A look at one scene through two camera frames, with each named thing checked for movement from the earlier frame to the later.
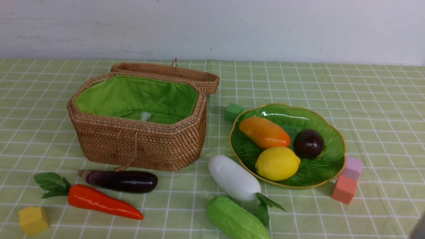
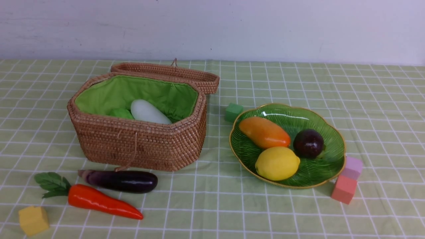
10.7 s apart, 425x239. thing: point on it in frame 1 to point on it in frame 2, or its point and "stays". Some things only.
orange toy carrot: (55, 184) stays
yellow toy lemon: (277, 163) stays
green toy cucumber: (237, 222) to (120, 112)
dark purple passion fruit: (308, 144) stays
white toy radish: (239, 184) to (142, 110)
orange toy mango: (264, 133) stays
